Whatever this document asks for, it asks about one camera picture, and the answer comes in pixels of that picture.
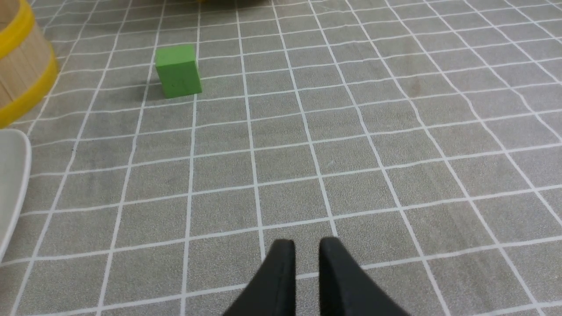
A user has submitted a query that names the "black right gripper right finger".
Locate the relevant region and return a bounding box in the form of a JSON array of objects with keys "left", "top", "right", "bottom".
[{"left": 319, "top": 237, "right": 408, "bottom": 316}]

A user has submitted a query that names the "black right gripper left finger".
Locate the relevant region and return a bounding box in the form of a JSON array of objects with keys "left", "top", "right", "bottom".
[{"left": 223, "top": 239, "right": 296, "bottom": 316}]

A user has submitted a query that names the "white square plate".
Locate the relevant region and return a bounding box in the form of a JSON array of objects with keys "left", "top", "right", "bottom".
[{"left": 0, "top": 129, "right": 32, "bottom": 259}]

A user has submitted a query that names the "grey checkered tablecloth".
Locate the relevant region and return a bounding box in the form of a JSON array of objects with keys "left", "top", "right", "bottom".
[{"left": 1, "top": 0, "right": 562, "bottom": 316}]

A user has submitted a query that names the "green cube block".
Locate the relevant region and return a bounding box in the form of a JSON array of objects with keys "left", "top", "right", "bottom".
[{"left": 155, "top": 44, "right": 202, "bottom": 99}]

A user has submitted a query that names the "bamboo steamer basket yellow rim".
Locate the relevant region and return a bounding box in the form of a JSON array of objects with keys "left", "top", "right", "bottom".
[{"left": 0, "top": 0, "right": 58, "bottom": 128}]

